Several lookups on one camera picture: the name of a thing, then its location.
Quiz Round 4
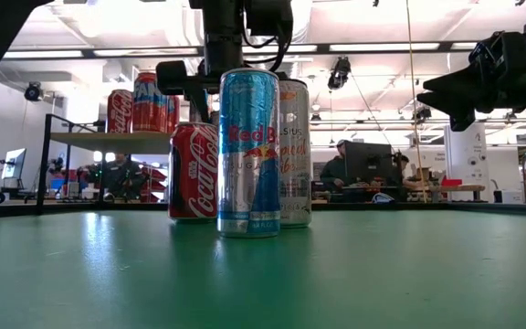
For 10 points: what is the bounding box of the thin yellow pole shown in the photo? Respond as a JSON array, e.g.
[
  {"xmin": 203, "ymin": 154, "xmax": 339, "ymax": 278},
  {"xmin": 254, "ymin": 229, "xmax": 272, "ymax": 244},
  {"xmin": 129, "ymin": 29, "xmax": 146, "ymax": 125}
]
[{"xmin": 404, "ymin": 0, "xmax": 428, "ymax": 203}]

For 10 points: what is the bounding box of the wooden shelf black metal frame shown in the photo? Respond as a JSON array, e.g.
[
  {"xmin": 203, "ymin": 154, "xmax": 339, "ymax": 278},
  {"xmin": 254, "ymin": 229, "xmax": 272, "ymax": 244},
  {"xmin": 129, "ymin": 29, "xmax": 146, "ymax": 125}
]
[{"xmin": 36, "ymin": 112, "xmax": 173, "ymax": 217}]

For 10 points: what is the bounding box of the small white monitor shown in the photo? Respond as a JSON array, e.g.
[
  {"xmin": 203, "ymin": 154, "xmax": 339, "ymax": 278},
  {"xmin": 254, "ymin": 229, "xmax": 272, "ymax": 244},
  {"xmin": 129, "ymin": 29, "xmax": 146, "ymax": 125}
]
[{"xmin": 0, "ymin": 148, "xmax": 27, "ymax": 182}]

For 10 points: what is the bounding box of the black computer monitor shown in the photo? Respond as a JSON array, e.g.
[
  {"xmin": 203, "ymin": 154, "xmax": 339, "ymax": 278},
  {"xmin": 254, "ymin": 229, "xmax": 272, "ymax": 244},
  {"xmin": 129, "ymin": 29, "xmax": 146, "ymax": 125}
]
[{"xmin": 343, "ymin": 141, "xmax": 393, "ymax": 180}]

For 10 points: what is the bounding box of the black hanging camera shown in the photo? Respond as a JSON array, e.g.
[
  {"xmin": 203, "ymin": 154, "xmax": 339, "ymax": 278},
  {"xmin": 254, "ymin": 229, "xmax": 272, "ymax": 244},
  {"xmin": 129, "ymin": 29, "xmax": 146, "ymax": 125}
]
[{"xmin": 326, "ymin": 56, "xmax": 352, "ymax": 91}]

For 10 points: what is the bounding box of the white box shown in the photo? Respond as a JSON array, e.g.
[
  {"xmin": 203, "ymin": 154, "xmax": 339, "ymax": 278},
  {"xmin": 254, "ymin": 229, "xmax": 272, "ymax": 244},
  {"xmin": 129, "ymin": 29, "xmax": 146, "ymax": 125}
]
[{"xmin": 500, "ymin": 189, "xmax": 525, "ymax": 205}]

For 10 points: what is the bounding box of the white cylindrical pillar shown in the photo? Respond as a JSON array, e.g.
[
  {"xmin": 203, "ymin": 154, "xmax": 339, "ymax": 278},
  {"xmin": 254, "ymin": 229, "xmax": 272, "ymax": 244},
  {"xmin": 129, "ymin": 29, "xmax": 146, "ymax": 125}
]
[{"xmin": 444, "ymin": 122, "xmax": 491, "ymax": 203}]

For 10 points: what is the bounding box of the silver blue Red Bull can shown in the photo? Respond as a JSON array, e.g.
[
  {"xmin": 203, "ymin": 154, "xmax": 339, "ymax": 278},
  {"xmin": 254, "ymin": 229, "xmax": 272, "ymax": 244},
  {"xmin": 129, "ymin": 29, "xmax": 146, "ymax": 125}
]
[{"xmin": 216, "ymin": 67, "xmax": 282, "ymax": 239}]

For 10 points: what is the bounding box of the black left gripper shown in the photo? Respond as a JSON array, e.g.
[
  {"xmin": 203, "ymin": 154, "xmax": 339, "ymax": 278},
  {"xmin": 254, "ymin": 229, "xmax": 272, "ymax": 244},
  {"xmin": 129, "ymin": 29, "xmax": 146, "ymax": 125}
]
[{"xmin": 155, "ymin": 58, "xmax": 291, "ymax": 124}]

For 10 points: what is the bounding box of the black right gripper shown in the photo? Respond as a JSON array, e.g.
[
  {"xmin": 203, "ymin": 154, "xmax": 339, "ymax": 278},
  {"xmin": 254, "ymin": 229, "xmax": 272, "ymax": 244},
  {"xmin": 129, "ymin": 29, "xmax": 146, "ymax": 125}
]
[{"xmin": 416, "ymin": 30, "xmax": 526, "ymax": 133}]

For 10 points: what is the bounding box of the white Celsius can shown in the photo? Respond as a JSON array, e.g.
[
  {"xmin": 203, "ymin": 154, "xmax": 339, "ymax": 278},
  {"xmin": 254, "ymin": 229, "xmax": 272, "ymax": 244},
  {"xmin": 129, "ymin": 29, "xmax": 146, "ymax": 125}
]
[{"xmin": 277, "ymin": 78, "xmax": 313, "ymax": 229}]

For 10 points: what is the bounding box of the red Fanta can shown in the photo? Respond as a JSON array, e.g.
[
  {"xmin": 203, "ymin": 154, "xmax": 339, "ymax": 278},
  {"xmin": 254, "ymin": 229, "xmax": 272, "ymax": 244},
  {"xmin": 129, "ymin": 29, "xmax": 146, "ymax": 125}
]
[
  {"xmin": 131, "ymin": 71, "xmax": 170, "ymax": 134},
  {"xmin": 166, "ymin": 93, "xmax": 181, "ymax": 125}
]

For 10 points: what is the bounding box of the black table frame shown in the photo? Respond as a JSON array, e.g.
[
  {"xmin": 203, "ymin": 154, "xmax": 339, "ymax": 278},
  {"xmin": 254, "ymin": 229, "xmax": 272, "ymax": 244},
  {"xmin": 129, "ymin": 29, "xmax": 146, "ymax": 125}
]
[{"xmin": 0, "ymin": 200, "xmax": 526, "ymax": 221}]

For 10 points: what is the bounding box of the wooden background table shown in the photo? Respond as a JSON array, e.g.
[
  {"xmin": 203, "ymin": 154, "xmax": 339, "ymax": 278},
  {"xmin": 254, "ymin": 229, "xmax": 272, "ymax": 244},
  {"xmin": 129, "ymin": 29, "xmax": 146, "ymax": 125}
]
[{"xmin": 426, "ymin": 184, "xmax": 486, "ymax": 202}]

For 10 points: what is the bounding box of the red storage bin rack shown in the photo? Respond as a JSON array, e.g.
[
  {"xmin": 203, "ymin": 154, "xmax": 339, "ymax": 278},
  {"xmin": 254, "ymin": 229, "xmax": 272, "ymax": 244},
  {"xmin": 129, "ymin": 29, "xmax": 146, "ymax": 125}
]
[{"xmin": 139, "ymin": 164, "xmax": 169, "ymax": 204}]

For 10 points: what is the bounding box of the red Coca-Cola can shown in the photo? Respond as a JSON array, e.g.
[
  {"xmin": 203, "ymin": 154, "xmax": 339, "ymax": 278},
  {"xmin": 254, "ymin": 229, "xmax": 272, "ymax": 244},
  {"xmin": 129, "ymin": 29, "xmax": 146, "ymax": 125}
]
[
  {"xmin": 167, "ymin": 121, "xmax": 221, "ymax": 224},
  {"xmin": 106, "ymin": 89, "xmax": 135, "ymax": 134}
]

